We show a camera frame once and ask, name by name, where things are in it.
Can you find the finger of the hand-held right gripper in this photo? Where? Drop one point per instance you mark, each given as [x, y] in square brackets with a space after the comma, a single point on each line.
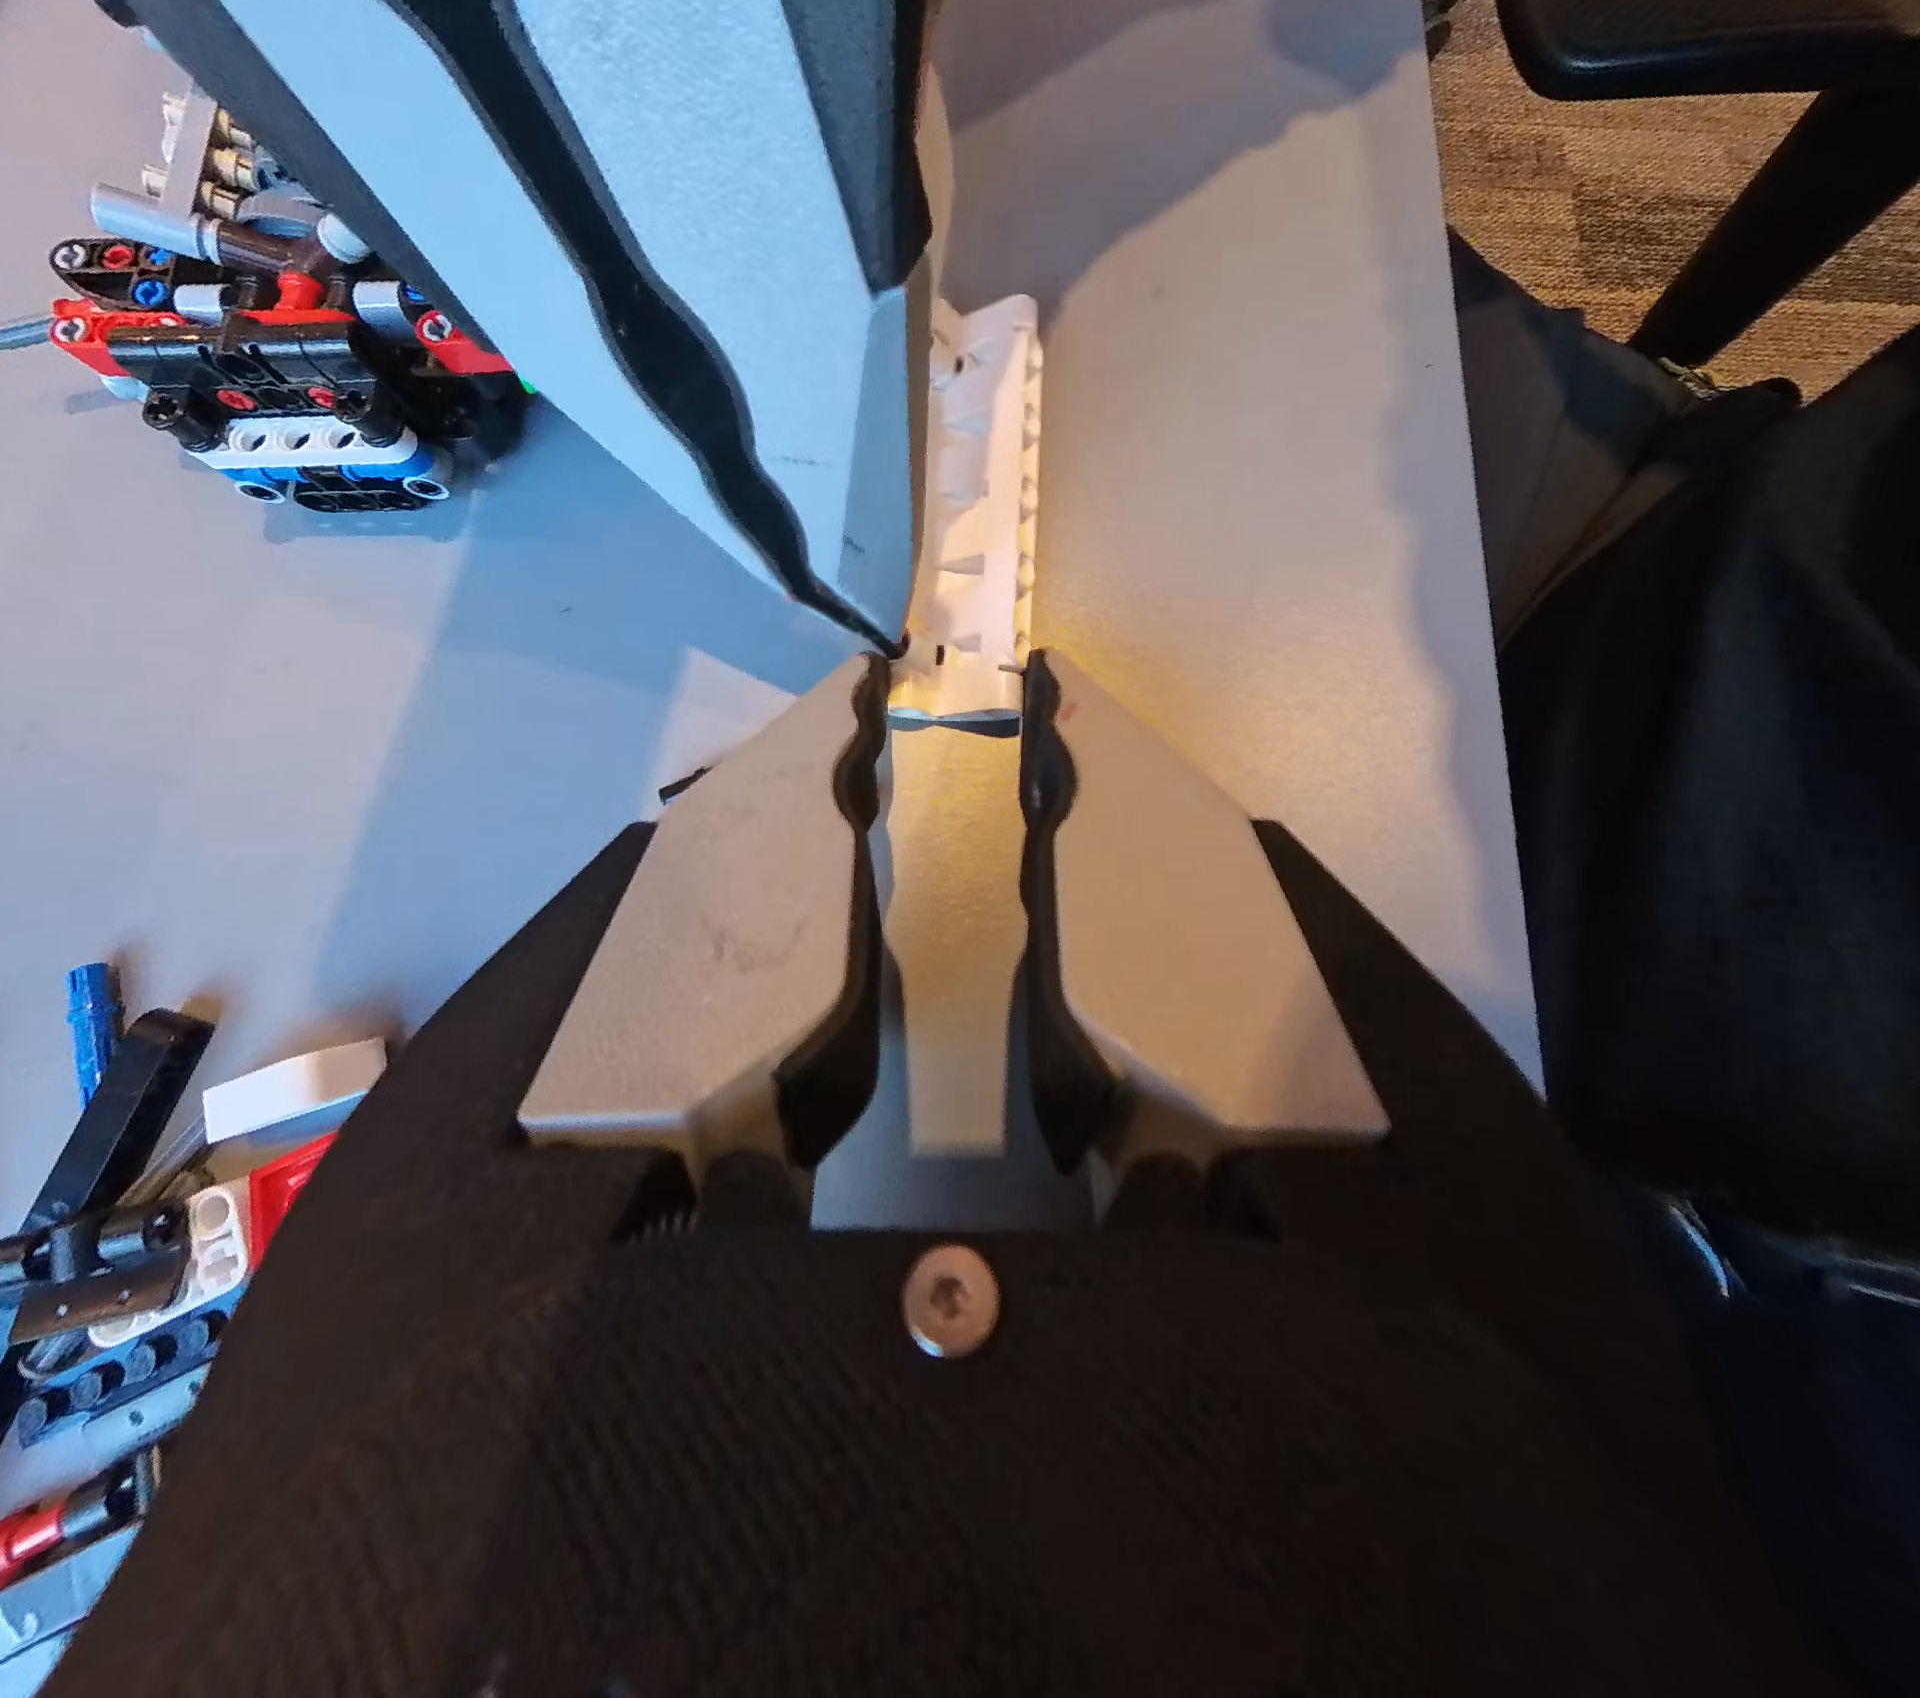
[450, 153]
[674, 79]

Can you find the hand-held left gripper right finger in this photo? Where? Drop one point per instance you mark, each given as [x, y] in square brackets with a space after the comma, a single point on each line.
[1185, 963]

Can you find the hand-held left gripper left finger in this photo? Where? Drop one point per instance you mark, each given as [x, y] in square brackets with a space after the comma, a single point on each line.
[704, 948]

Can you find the white building brick panel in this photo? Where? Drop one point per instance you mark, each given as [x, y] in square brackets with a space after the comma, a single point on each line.
[983, 453]

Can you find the building brick toy car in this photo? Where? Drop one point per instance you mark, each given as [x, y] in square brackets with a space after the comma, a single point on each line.
[285, 349]

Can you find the person's dark clothing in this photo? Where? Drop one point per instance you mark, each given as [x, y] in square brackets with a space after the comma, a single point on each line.
[1725, 753]

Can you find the pile of loose building pieces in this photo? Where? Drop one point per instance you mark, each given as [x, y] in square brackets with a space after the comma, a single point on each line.
[120, 1279]

